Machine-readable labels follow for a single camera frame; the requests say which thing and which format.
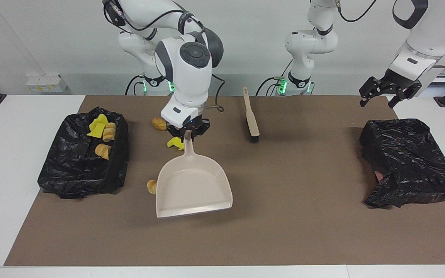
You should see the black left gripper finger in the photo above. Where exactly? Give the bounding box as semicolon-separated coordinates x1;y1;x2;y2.
388;83;423;108
359;76;383;107

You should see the beige plastic dustpan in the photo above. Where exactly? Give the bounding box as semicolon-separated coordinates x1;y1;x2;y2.
156;130;233;219

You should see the beige brush handle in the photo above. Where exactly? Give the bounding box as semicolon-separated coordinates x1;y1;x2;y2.
243;87;260;143

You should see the pale ridged pastry piece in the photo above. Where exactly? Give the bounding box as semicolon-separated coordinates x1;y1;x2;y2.
103;122;117;142

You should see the black bag-lined trash bin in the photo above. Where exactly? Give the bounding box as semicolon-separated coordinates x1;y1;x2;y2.
37;107;129;199
360;119;445;209

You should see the brown table mat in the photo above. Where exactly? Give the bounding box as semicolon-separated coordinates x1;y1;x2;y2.
3;95;445;267

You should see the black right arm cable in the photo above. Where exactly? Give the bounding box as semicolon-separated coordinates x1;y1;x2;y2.
105;0;226;113

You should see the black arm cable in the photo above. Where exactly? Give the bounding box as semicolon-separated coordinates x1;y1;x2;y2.
336;0;378;22
105;0;226;113

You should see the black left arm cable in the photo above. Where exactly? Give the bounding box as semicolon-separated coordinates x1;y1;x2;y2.
336;0;378;22

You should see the black base power cable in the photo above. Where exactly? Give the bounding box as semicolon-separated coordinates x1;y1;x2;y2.
255;76;285;96
125;75;146;96

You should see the white wall socket box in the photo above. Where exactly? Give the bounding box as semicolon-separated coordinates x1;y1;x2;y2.
26;74;68;93

